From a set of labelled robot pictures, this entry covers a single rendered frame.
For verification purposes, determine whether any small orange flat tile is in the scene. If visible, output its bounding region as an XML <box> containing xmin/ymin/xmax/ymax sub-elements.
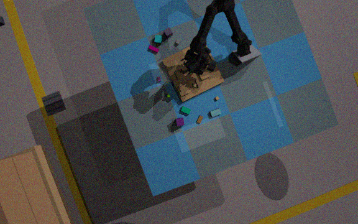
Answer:
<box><xmin>197</xmin><ymin>116</ymin><xmax>203</xmax><ymax>123</ymax></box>

